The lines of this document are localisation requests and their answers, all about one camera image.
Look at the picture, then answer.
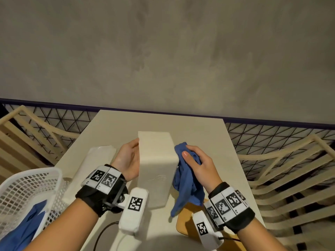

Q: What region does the person's right hand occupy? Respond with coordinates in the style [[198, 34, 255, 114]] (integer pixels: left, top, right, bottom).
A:
[[182, 145, 223, 194]]

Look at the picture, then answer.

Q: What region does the person's left hand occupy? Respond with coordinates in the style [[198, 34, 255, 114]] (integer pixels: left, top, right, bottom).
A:
[[111, 138, 141, 182]]

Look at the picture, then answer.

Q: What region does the blue cloth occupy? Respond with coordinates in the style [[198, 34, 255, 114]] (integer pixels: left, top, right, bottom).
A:
[[0, 200, 47, 251], [170, 142, 205, 218]]

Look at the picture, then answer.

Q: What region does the white tissue box base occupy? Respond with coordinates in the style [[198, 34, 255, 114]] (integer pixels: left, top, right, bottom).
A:
[[137, 131, 180, 209]]

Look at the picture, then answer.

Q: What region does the stack of white tissues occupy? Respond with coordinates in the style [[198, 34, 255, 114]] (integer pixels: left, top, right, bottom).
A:
[[62, 145, 117, 204]]

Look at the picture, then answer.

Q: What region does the person's left forearm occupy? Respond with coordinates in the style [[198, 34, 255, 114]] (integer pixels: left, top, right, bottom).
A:
[[25, 198, 100, 251]]

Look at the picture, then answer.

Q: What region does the left wristband with marker tags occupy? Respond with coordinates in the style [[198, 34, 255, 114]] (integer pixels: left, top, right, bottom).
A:
[[75, 164, 129, 217]]

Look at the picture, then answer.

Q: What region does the wooden lid with slot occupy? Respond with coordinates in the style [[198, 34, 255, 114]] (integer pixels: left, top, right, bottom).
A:
[[176, 198, 246, 251]]

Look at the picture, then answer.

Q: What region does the cream slatted wooden chair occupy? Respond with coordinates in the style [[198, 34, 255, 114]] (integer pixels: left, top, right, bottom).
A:
[[237, 133, 335, 251], [0, 105, 80, 181]]

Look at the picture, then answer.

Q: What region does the white plastic mesh basket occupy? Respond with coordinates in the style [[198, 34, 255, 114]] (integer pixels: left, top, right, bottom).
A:
[[0, 167, 70, 241]]

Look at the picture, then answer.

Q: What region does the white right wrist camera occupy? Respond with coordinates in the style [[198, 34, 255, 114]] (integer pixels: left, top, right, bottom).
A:
[[192, 210, 224, 250]]

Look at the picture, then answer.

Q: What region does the black cable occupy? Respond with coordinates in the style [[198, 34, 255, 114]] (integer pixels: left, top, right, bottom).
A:
[[93, 221, 120, 251]]

